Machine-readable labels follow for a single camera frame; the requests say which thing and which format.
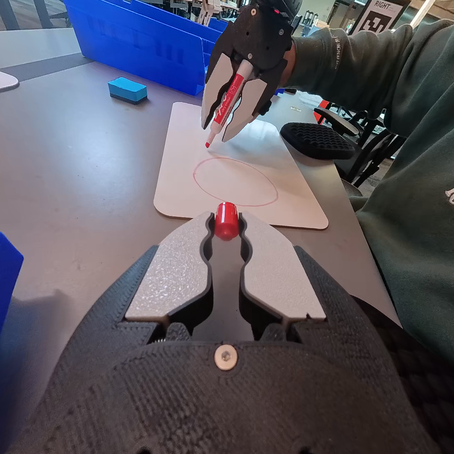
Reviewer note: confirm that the white stand with base plate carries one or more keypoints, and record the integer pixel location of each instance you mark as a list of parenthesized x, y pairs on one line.
[(7, 81)]

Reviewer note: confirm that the red marker cap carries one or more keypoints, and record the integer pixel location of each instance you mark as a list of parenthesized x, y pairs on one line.
[(226, 221)]

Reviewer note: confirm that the grey mesh chair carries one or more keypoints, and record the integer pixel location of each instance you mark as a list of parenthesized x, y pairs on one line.
[(353, 189)]

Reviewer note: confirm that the blue whiteboard eraser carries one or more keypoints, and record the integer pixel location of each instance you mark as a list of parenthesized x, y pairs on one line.
[(126, 87)]

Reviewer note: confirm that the black honeycomb pad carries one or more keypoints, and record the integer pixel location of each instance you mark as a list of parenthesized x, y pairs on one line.
[(315, 140)]

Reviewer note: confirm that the white whiteboard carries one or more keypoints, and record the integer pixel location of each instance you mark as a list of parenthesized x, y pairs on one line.
[(283, 198)]

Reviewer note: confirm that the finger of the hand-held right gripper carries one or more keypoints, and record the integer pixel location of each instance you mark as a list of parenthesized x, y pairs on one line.
[(250, 103), (216, 81)]

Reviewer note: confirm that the black white tag poster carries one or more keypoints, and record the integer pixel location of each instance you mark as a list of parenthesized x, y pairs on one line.
[(379, 17)]

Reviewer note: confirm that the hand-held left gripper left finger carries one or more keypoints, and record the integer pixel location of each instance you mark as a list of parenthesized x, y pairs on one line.
[(170, 276)]

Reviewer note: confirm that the black armrest office chair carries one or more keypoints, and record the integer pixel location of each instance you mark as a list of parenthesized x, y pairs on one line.
[(369, 142)]

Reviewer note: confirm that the person's right forearm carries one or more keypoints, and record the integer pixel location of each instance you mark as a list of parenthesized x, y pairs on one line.
[(347, 64)]

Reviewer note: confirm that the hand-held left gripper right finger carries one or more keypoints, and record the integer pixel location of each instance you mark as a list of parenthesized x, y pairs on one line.
[(280, 280)]

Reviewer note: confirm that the red dry erase marker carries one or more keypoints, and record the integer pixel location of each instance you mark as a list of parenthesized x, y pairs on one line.
[(230, 95)]

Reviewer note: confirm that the blue plastic bin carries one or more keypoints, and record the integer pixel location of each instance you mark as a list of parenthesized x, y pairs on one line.
[(9, 276), (217, 25), (142, 46)]

